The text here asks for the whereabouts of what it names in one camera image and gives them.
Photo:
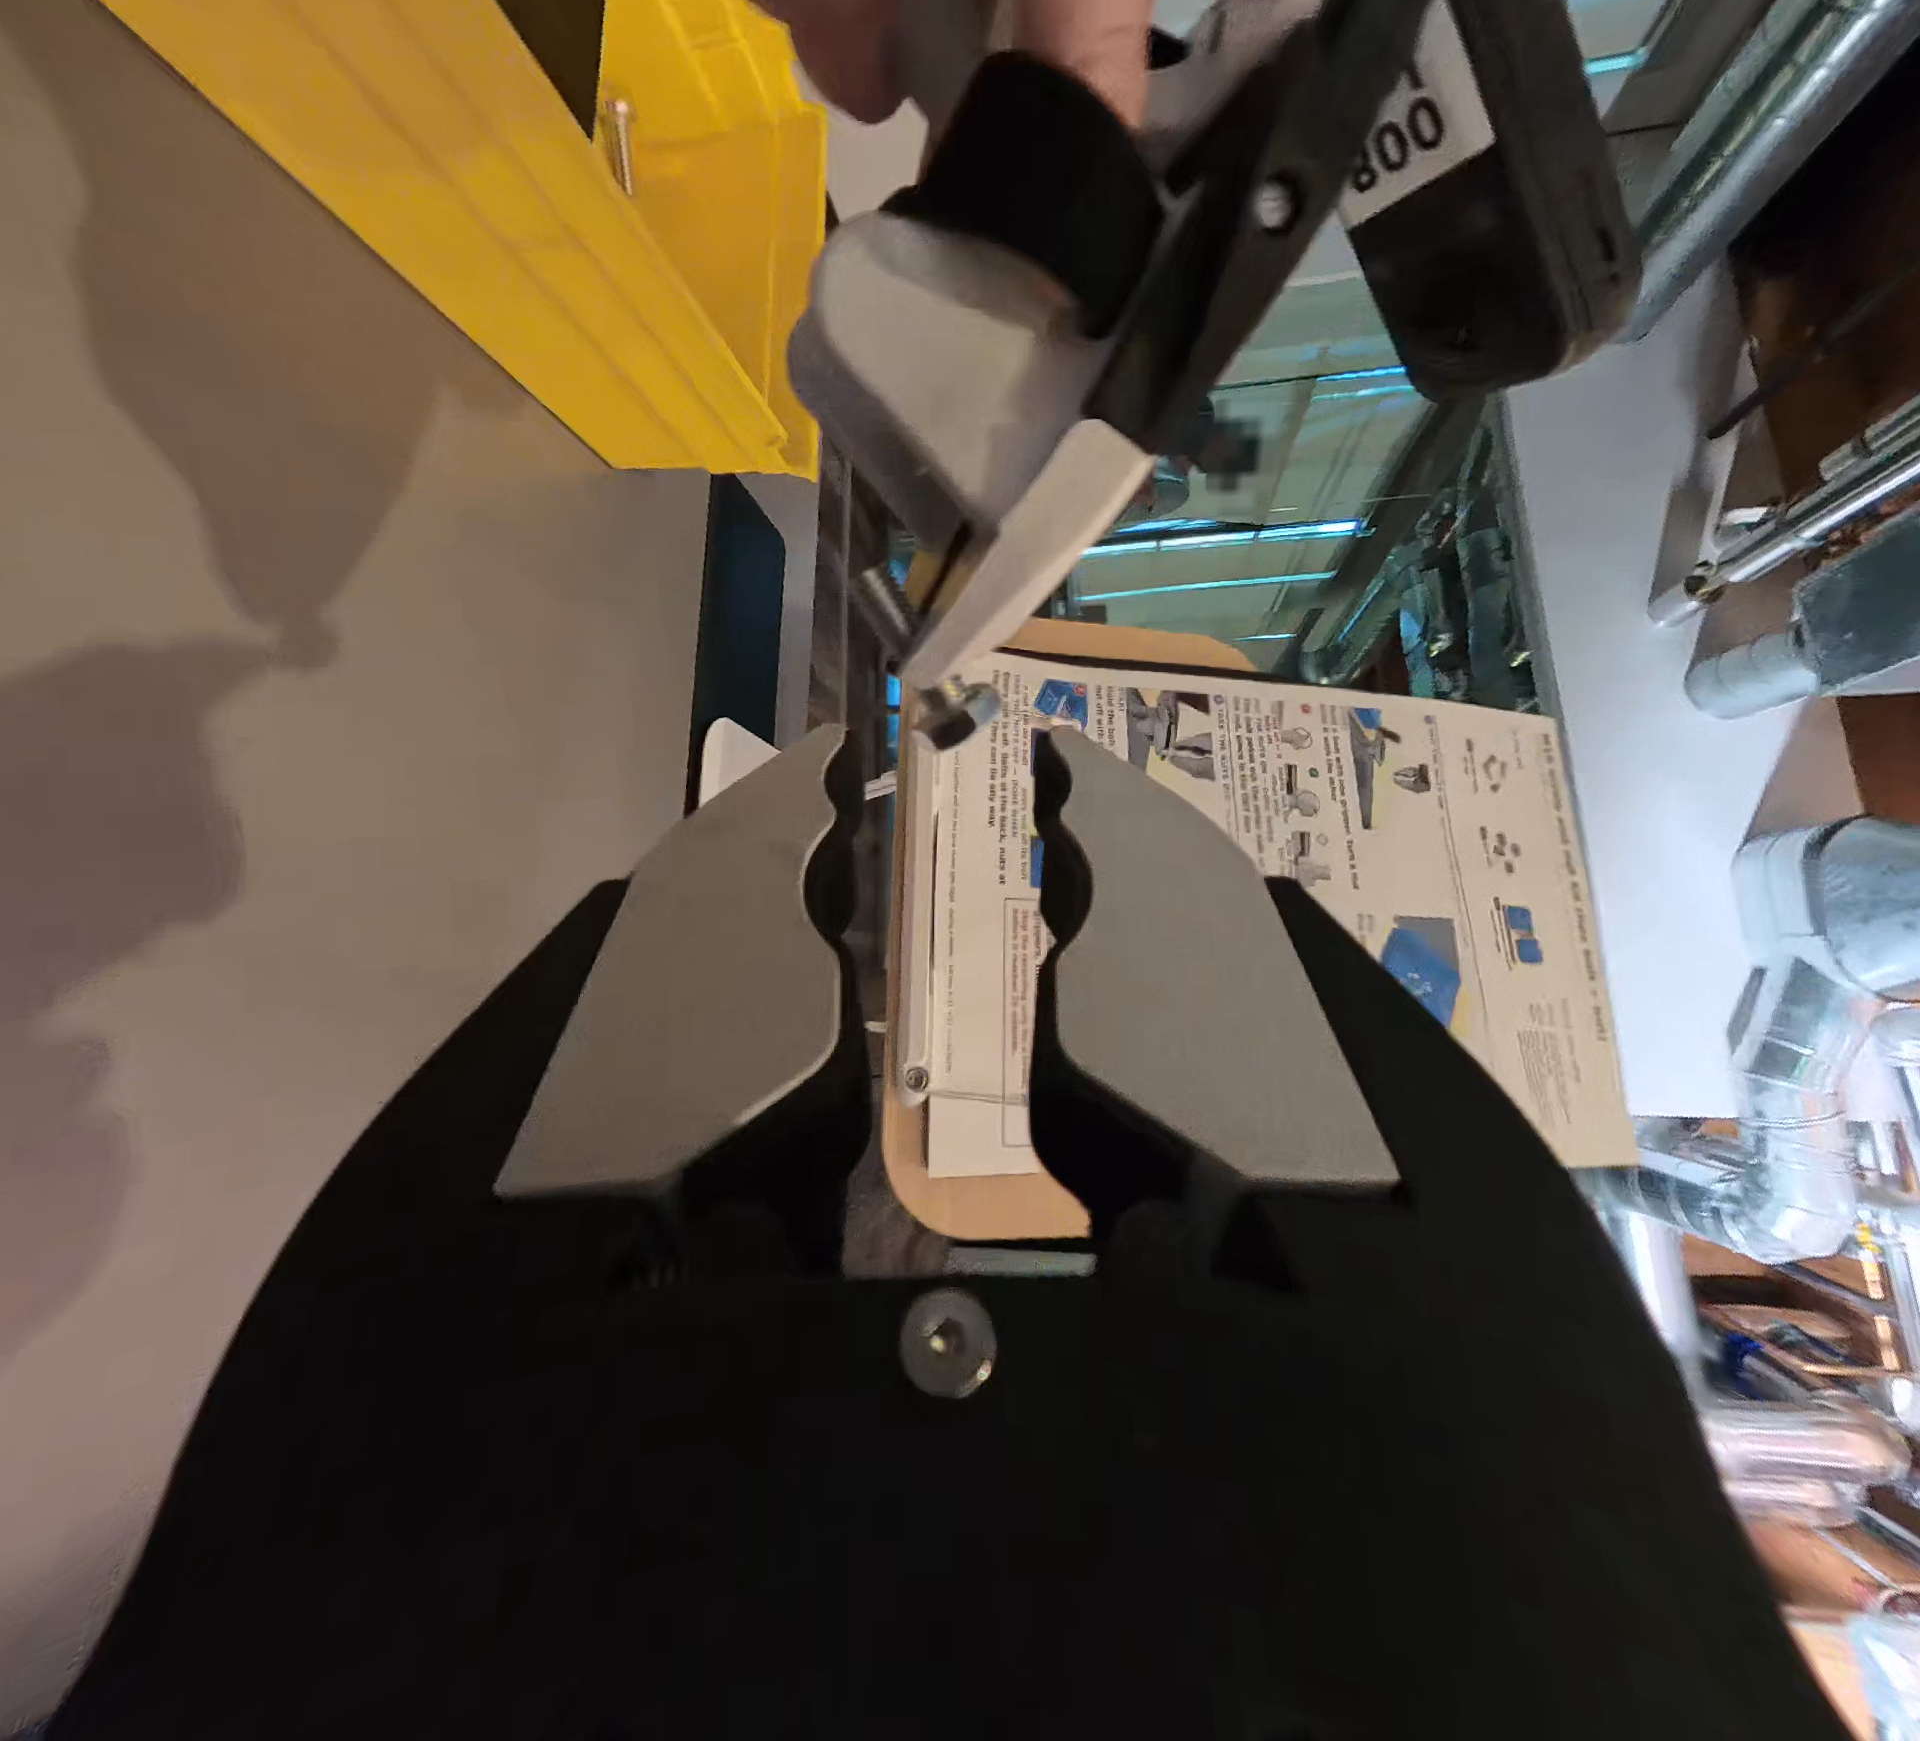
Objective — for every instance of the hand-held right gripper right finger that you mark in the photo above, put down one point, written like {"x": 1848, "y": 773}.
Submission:
{"x": 1214, "y": 1021}

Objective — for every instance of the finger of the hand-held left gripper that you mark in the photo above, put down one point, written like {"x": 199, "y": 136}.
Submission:
{"x": 945, "y": 392}
{"x": 1036, "y": 542}

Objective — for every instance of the yellow plastic bin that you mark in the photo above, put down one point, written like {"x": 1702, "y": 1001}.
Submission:
{"x": 376, "y": 122}

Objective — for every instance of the printed instruction sheet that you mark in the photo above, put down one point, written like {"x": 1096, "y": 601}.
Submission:
{"x": 1351, "y": 797}

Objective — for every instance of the silver hex bolt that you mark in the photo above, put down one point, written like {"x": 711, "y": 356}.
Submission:
{"x": 959, "y": 707}
{"x": 618, "y": 143}

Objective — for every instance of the instruction sheet on stand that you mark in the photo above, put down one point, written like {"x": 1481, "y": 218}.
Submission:
{"x": 976, "y": 1195}

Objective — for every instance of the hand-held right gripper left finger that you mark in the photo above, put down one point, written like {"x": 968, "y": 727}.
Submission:
{"x": 691, "y": 1006}

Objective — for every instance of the silver air duct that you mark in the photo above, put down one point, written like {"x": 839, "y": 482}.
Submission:
{"x": 1816, "y": 902}

